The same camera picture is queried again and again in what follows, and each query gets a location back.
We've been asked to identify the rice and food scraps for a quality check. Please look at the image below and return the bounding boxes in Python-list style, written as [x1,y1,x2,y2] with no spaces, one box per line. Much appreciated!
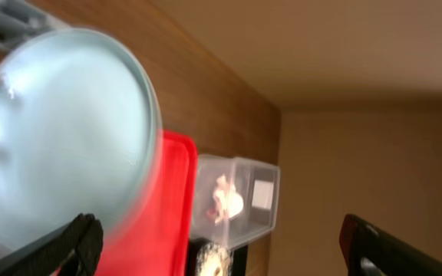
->
[195,242,233,276]

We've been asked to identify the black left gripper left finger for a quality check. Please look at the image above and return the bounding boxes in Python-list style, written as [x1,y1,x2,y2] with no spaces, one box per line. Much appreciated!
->
[0,214,104,276]

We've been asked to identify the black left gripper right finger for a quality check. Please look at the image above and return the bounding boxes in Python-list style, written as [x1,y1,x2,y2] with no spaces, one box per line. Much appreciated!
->
[339,214,442,276]

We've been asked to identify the black tray bin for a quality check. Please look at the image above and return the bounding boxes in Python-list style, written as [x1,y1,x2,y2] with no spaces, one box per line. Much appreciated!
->
[185,238,248,276]

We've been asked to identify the red snack wrapper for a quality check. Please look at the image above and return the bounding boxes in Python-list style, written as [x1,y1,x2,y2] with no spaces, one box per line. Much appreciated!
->
[206,209,218,222]

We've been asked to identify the clear plastic bin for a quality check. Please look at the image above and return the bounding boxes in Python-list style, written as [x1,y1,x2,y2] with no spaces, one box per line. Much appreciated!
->
[190,155,280,249]

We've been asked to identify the grey dishwasher rack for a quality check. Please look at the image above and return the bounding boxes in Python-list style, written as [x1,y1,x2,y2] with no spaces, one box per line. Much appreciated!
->
[0,0,69,52]

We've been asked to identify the light blue plate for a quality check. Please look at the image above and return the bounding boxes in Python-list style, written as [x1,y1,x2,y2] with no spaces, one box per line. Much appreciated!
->
[0,28,161,259]

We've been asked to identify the white napkin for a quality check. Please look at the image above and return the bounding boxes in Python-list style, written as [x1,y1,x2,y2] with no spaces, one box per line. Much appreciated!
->
[213,175,244,224]

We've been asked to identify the red plastic tray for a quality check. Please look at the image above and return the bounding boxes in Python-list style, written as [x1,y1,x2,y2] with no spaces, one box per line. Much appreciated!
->
[51,129,200,276]

